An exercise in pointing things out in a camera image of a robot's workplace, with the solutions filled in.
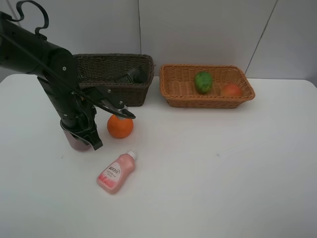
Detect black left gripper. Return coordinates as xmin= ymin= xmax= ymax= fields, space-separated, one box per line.
xmin=60 ymin=86 xmax=136 ymax=150

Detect translucent purple plastic cup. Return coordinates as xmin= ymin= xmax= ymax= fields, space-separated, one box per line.
xmin=63 ymin=130 xmax=91 ymax=152

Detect orange mandarin fruit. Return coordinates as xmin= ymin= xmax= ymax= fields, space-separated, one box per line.
xmin=107 ymin=115 xmax=134 ymax=139

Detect pink lotion bottle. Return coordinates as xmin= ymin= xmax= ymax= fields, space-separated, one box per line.
xmin=97 ymin=151 xmax=137 ymax=194

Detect dark green pump bottle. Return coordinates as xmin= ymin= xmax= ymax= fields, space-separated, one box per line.
xmin=114 ymin=66 xmax=147 ymax=84

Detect red orange peach fruit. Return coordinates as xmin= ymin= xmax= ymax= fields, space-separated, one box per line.
xmin=221 ymin=83 xmax=242 ymax=97

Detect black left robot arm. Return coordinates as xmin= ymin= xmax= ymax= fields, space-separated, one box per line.
xmin=0 ymin=12 xmax=135 ymax=150

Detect dark brown wicker basket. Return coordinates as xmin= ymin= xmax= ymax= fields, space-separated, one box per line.
xmin=74 ymin=54 xmax=154 ymax=107

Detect orange wicker basket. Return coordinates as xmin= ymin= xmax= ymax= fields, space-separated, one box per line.
xmin=159 ymin=64 xmax=255 ymax=109

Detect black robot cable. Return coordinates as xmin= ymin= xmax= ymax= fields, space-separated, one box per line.
xmin=0 ymin=0 xmax=105 ymax=107

